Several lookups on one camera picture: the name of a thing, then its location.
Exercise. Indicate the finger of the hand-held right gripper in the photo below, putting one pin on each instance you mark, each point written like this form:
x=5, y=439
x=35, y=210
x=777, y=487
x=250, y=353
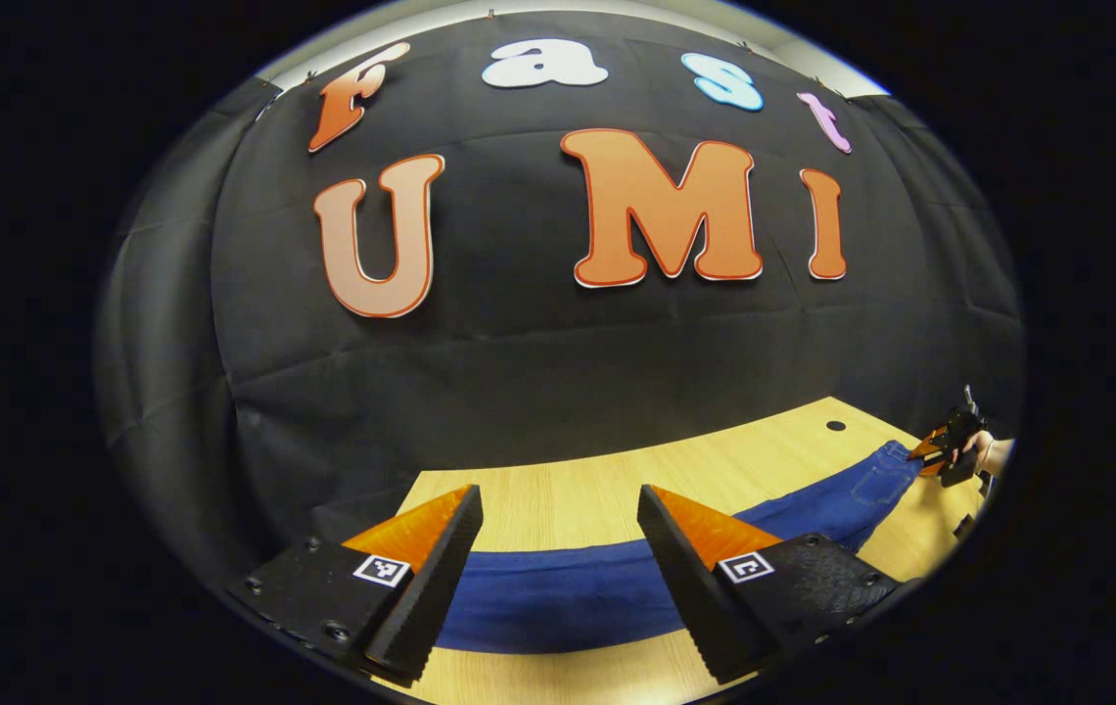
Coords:
x=928, y=450

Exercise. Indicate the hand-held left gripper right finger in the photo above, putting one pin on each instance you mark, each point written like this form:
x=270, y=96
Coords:
x=690, y=587

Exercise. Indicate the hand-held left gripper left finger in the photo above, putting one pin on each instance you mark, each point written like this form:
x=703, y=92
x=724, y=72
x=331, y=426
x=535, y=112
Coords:
x=431, y=587

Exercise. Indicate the blue denim jeans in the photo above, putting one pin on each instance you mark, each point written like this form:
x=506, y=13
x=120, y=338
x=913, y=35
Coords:
x=558, y=597

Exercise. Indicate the black backdrop cloth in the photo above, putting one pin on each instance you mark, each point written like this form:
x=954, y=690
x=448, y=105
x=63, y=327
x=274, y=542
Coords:
x=519, y=372

